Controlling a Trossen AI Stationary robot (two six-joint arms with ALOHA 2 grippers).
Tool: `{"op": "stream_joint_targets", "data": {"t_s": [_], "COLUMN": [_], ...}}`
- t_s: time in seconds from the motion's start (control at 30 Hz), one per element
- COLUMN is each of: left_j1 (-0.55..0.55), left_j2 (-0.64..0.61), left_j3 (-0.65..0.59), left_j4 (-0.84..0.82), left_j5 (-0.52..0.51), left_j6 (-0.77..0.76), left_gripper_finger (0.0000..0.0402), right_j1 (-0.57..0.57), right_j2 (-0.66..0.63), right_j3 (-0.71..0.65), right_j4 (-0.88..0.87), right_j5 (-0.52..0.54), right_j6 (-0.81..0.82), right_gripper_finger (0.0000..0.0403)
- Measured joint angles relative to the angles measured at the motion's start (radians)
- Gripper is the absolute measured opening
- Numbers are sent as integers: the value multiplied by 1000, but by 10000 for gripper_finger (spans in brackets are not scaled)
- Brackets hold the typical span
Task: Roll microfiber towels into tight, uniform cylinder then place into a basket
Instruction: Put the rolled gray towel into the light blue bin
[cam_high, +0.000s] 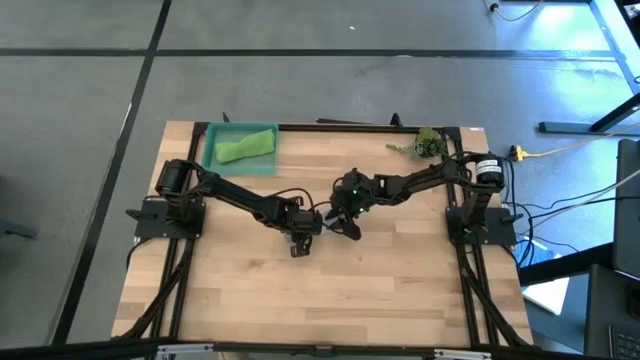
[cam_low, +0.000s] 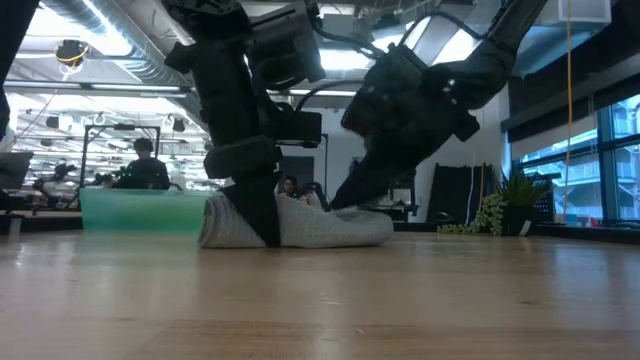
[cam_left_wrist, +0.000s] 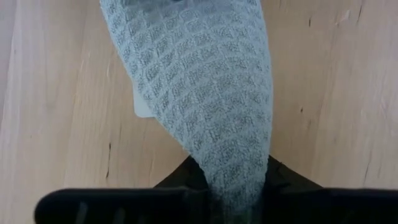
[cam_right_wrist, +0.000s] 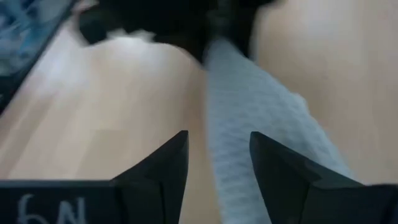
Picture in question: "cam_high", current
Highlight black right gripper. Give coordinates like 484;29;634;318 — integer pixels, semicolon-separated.
329;168;380;242

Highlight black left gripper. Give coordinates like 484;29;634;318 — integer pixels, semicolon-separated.
287;207;325;259

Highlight green microfiber towel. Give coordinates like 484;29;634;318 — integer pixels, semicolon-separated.
214;128;278;165

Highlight teal translucent plastic basket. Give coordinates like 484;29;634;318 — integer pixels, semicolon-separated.
203;122;280;177

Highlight artificial green plant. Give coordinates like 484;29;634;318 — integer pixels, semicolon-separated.
385;127;449;160

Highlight white paper sheet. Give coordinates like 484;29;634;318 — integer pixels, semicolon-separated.
522;276;571;316

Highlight black desk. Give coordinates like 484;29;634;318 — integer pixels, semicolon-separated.
517;242;640;360

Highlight black keyboard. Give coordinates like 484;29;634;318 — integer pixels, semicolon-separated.
608;324;640;360

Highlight black aluminium table frame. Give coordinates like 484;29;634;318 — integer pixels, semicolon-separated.
112;119;534;351

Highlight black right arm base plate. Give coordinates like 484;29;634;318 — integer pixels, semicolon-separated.
446;205;524;246

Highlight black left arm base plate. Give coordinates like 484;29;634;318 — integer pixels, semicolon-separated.
125;199;206;240

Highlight silver metal bracket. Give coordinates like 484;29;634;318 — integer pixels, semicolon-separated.
433;348;494;360
157;343;215;359

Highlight yellow extension cable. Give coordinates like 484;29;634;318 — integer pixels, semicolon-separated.
509;122;640;162

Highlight black desk leg frame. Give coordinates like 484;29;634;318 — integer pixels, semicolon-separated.
538;0;640;135

